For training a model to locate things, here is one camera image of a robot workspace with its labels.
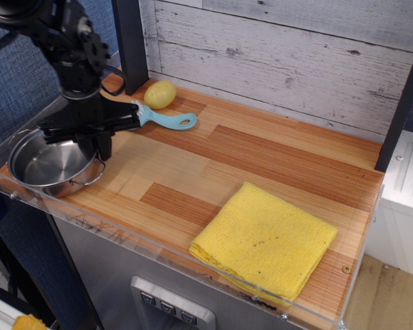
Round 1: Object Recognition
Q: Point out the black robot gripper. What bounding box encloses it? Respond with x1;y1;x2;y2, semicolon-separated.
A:
36;94;140;160

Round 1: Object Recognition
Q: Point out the small stainless steel pan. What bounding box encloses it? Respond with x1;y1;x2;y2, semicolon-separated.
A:
8;129;106;198

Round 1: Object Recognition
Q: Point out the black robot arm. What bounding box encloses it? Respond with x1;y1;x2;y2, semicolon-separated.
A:
0;1;140;160

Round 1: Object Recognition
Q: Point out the folded yellow cloth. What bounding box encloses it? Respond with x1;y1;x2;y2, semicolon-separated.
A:
189;182;338;306

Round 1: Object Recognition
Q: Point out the light blue scrub brush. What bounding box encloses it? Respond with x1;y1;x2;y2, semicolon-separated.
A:
131;100;197;131

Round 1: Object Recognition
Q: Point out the yellow plastic potato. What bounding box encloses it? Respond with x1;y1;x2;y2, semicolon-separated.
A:
144;80;177;109

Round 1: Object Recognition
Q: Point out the clear acrylic edge guard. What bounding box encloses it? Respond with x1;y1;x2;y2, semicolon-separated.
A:
0;151;383;329

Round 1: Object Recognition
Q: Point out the stainless steel cabinet front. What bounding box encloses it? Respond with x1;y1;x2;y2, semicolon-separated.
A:
53;214;307;330

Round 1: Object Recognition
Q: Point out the silver button control panel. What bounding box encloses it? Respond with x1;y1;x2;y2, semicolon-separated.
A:
130;276;216;329

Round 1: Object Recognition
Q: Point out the yellow black object bottom left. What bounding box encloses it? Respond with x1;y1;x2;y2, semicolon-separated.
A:
0;314;48;330

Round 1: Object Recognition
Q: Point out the white ribbed appliance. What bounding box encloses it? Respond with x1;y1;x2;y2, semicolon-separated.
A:
365;131;413;274

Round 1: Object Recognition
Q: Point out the left dark vertical post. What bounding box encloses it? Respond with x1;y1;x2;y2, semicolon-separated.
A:
112;0;149;95

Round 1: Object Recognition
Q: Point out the dark vertical post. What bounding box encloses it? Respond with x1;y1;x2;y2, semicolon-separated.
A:
374;64;413;173
112;0;149;95

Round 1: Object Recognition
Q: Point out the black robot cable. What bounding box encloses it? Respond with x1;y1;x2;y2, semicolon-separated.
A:
0;32;127;98

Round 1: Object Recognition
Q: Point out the right dark vertical post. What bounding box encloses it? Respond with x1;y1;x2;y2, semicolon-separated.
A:
374;64;413;173

